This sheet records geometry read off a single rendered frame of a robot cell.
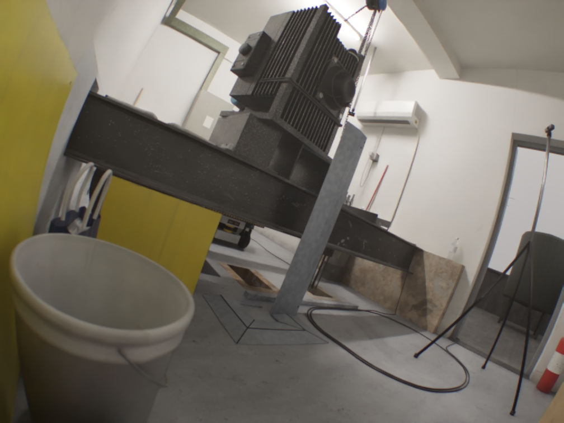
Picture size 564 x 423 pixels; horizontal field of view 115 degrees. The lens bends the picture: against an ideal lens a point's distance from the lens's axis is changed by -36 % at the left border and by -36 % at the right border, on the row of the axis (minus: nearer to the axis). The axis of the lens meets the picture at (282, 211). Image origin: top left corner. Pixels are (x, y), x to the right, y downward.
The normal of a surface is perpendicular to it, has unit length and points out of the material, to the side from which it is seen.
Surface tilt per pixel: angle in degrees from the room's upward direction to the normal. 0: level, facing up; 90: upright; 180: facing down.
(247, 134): 90
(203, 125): 90
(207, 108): 90
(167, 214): 90
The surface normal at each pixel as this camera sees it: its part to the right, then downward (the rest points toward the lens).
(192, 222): 0.55, 0.23
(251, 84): -0.61, -0.23
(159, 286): -0.31, -0.17
